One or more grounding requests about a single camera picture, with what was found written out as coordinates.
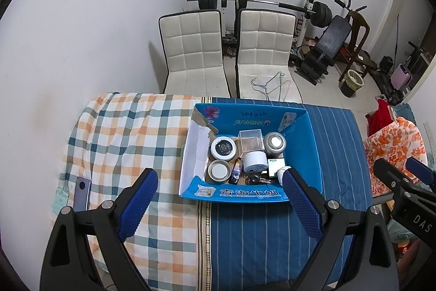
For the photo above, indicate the thin dark pole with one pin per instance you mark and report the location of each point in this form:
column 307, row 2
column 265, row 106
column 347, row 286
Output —
column 397, row 35

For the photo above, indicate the orange floral blanket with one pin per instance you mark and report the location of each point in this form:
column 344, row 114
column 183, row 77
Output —
column 391, row 147

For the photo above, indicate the black bag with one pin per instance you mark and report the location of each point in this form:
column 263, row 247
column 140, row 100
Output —
column 386, row 63

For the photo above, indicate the round metal tin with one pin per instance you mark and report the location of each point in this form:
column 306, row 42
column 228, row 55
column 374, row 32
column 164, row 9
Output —
column 218, row 170

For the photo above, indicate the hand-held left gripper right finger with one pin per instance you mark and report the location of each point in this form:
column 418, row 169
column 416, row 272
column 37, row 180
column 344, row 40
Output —
column 301, row 205

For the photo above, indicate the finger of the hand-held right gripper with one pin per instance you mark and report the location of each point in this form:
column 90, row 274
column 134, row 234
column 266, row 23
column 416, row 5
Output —
column 420, row 168
column 391, row 175

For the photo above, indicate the barbell with black plates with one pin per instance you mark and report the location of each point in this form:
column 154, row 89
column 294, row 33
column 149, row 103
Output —
column 265, row 2

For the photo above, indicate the grey smartphone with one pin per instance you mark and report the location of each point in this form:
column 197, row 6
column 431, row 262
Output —
column 81, row 192

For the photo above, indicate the red cloth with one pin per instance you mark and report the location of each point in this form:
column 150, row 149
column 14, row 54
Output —
column 379, row 117

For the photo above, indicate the small white bottle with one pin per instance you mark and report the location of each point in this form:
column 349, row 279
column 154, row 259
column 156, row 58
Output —
column 281, row 173

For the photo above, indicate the white quilted chair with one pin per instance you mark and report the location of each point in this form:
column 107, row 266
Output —
column 262, row 42
column 194, row 45

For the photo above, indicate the silver metal can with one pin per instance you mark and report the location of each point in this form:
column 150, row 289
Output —
column 275, row 142

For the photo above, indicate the white round cosmetic compact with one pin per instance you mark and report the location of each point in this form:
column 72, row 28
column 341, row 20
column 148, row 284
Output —
column 223, row 147

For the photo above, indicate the pink suitcase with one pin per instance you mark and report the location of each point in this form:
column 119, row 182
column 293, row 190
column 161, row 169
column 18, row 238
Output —
column 402, row 77

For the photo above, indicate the bunch of keys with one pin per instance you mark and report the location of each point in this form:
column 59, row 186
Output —
column 258, row 179

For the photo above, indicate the blue striped bed sheet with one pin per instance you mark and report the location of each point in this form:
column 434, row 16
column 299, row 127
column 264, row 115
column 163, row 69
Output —
column 255, row 243

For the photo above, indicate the white barbell rack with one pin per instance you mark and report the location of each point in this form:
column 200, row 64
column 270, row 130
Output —
column 225, row 4

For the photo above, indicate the clear plastic box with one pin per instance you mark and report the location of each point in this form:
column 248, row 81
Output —
column 251, row 142

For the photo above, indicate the orange teal plaid blanket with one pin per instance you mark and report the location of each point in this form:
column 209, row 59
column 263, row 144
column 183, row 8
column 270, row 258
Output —
column 136, row 141

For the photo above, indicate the black weight bench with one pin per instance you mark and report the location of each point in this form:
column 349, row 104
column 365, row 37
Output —
column 332, row 35

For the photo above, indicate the black and white packet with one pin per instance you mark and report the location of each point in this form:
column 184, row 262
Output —
column 276, row 165

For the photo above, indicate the trash bin with liner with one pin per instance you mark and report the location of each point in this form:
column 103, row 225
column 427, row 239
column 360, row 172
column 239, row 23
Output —
column 352, row 82

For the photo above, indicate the brown wooden chair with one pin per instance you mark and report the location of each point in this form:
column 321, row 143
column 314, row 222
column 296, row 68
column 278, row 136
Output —
column 361, row 35

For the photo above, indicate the pale green card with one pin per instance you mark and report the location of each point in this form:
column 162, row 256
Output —
column 60, row 201

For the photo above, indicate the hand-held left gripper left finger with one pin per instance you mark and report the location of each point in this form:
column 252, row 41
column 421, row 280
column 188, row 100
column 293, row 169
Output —
column 138, row 205

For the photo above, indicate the small dark bottle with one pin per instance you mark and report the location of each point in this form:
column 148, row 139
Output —
column 236, row 171

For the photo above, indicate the blue cardboard box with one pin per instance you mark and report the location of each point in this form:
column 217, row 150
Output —
column 303, row 141

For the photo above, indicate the white round jar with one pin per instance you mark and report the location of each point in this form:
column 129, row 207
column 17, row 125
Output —
column 254, row 161

